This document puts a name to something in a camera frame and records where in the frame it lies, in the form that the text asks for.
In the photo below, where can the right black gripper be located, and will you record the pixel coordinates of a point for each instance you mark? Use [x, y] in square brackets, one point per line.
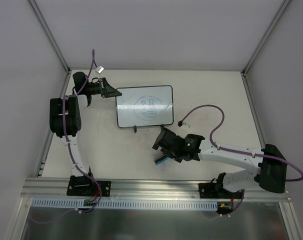
[163, 141]

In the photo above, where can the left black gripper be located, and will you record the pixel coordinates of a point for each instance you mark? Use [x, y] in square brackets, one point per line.
[103, 88]

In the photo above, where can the blue whiteboard eraser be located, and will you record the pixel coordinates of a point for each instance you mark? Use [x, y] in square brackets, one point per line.
[160, 160]

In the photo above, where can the small black-framed whiteboard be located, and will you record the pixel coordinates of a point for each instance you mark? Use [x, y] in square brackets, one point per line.
[145, 106]

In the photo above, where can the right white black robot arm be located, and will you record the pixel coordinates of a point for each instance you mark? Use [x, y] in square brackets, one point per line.
[257, 168]

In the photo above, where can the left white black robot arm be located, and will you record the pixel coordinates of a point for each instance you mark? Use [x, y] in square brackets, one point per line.
[65, 122]

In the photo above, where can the black metal whiteboard stand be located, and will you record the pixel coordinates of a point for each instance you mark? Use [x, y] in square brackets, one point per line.
[136, 128]

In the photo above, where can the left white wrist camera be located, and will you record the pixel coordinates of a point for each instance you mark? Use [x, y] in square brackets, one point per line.
[99, 70]

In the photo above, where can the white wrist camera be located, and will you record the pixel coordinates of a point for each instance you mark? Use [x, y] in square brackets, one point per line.
[99, 70]
[182, 124]

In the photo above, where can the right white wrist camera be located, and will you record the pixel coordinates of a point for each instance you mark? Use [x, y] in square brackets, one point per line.
[182, 124]

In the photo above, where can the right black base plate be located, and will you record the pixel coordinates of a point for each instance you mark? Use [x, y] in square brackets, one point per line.
[216, 191]

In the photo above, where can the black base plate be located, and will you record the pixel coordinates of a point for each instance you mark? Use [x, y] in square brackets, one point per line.
[216, 191]
[89, 187]

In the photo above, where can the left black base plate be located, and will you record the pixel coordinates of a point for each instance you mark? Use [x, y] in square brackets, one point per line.
[89, 187]

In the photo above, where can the white slotted cable duct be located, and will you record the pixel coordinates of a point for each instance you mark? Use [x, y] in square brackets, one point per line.
[126, 204]

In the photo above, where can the left aluminium frame post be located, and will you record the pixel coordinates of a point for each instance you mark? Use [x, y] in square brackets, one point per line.
[48, 33]

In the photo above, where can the aluminium frame post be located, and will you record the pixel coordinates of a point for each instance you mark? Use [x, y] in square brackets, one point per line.
[266, 35]
[48, 33]

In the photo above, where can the aluminium mounting rail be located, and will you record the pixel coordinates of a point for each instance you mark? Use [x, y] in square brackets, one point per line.
[177, 190]

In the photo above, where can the right aluminium frame post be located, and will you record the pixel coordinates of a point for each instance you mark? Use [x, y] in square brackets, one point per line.
[266, 35]

